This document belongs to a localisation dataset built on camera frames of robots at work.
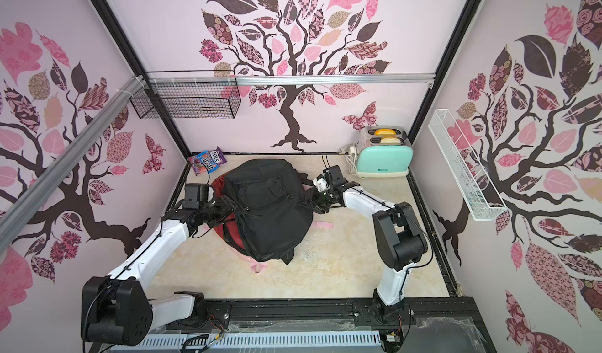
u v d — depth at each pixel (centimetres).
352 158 107
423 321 72
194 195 64
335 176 75
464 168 79
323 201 79
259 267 83
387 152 101
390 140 100
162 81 90
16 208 51
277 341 70
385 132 102
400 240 49
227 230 84
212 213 72
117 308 40
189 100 121
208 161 114
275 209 90
